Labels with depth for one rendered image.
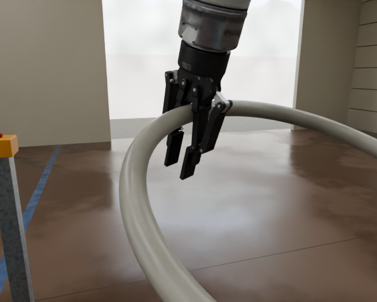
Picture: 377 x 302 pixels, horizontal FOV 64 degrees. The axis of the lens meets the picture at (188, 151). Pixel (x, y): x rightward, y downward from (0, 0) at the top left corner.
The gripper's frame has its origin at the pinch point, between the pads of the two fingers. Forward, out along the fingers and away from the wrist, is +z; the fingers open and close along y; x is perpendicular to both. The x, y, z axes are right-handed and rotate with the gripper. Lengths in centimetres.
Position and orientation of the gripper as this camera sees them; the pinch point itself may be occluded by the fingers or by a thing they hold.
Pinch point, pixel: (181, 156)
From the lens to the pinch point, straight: 55.7
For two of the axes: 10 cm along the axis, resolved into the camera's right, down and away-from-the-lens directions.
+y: 6.8, 5.1, -5.3
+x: 7.1, -2.7, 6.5
